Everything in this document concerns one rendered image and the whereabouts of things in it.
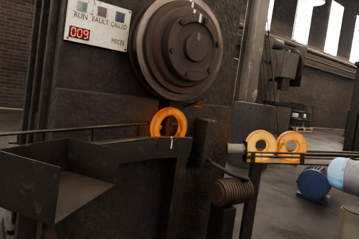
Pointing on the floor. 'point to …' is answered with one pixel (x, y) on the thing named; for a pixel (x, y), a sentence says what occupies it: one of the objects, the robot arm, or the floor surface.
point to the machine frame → (125, 96)
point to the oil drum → (249, 127)
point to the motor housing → (226, 205)
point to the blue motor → (314, 184)
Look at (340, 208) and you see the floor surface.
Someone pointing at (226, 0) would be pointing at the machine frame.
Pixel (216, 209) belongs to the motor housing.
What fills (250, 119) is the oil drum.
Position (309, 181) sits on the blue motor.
